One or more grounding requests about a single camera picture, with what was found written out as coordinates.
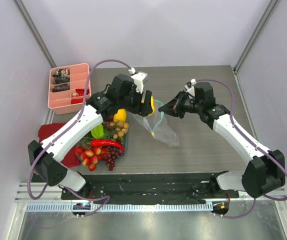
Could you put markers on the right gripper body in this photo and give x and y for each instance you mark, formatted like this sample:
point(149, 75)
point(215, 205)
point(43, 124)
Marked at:
point(179, 105)

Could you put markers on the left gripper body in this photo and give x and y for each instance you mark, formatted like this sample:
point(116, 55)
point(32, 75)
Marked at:
point(135, 99)

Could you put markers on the yellow pear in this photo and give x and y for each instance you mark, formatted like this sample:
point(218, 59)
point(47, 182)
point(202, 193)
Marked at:
point(152, 104)

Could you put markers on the clear zip top bag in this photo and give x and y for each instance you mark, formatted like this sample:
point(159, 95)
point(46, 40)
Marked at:
point(157, 125)

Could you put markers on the brown longan bunch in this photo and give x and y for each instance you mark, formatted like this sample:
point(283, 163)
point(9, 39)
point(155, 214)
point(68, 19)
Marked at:
point(117, 129)

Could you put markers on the green starfruit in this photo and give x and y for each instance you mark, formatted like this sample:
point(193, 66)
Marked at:
point(98, 132)

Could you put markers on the purple grape bunch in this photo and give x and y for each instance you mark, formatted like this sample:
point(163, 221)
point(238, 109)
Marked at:
point(113, 154)

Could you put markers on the red chili pepper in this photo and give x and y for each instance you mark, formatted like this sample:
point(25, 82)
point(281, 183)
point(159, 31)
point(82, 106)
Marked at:
point(106, 142)

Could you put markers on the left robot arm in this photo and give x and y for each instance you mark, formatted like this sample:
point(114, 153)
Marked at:
point(125, 92)

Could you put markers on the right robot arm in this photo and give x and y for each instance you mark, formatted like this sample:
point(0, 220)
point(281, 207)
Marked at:
point(264, 167)

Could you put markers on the teal food tray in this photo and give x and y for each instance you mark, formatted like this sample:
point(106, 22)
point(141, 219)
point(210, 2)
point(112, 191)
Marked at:
point(85, 142)

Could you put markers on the yellow lemon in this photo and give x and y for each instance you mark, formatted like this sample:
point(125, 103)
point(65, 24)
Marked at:
point(120, 116)

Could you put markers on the pink compartment organizer box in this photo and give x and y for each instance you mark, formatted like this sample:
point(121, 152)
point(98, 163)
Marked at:
point(66, 88)

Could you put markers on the red cloth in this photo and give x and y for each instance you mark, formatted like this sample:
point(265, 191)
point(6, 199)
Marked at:
point(70, 160)

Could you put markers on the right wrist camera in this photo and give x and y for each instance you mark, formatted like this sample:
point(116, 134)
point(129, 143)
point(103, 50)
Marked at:
point(189, 88)

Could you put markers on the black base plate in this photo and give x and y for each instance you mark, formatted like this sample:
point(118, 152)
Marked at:
point(153, 189)

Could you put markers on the white cable duct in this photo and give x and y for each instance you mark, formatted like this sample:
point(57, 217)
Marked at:
point(78, 207)

